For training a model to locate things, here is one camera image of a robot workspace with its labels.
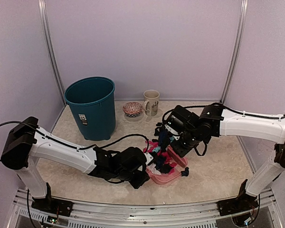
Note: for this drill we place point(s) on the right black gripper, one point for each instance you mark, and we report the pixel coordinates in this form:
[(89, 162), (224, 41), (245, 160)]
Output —
[(181, 151)]

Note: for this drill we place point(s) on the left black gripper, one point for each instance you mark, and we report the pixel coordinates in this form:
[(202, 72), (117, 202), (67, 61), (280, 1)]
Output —
[(136, 184)]

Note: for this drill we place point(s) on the pink dustpan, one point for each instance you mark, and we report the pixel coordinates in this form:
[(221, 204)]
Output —
[(162, 178)]

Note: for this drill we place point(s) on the pink hand brush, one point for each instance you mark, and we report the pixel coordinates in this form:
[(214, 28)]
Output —
[(180, 161)]

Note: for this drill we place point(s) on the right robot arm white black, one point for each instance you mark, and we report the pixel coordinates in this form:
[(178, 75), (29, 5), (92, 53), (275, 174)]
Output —
[(215, 120)]

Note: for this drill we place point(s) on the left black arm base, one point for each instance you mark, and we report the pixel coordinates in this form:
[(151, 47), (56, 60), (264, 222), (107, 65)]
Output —
[(60, 207)]

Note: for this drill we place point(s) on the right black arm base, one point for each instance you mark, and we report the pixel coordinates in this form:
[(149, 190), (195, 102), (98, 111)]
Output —
[(242, 202)]

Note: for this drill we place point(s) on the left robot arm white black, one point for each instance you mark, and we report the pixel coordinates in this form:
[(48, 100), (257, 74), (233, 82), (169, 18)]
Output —
[(27, 140)]

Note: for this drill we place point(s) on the pile of coloured scraps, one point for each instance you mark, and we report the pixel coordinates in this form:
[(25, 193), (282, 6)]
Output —
[(158, 148)]

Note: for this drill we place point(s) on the dark blue scrap right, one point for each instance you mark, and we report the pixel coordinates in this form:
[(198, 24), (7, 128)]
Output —
[(185, 172)]

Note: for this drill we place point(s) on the beige ceramic mug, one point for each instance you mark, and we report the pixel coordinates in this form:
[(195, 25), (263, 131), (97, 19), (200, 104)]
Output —
[(151, 102)]

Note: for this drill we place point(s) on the patterned small bowl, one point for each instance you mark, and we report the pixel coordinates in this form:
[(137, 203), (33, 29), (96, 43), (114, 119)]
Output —
[(132, 109)]

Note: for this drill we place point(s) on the teal plastic bucket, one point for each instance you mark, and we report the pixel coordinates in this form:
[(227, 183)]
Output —
[(91, 101)]

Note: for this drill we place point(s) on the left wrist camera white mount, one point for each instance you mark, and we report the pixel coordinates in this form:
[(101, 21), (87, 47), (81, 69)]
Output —
[(150, 157)]

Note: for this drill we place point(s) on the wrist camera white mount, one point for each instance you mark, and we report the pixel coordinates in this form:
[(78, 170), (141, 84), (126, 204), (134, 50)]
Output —
[(172, 132), (150, 157)]

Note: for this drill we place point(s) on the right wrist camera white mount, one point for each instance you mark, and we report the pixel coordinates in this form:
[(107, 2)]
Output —
[(172, 132)]

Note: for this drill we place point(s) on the aluminium front rail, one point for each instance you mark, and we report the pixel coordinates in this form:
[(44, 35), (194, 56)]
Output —
[(189, 215)]

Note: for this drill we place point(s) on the right aluminium corner post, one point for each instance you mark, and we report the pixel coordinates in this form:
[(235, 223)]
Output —
[(236, 50)]

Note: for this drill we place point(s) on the aluminium corner post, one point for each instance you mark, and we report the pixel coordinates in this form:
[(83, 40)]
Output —
[(236, 50), (50, 49)]

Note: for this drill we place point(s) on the left aluminium corner post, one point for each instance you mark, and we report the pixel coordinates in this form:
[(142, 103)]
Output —
[(50, 49)]

